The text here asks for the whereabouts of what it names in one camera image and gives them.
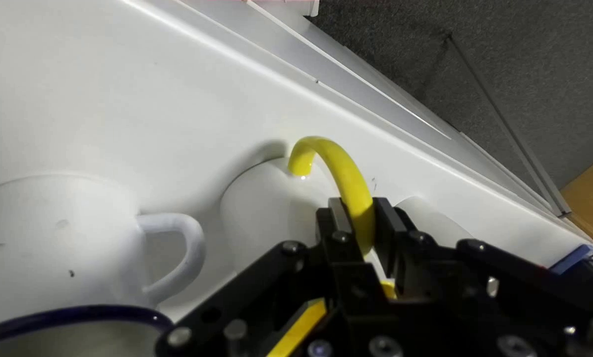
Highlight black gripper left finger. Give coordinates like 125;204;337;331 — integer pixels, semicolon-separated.
154;196;392;357

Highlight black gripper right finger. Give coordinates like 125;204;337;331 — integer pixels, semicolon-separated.
373;196;593;357

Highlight yellow cup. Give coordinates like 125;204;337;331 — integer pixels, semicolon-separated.
218;134;402;357

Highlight small blue object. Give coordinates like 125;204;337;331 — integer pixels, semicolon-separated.
547;242;593;277

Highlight white enamel mug blue rim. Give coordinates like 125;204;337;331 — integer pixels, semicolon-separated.
0;172;208;357

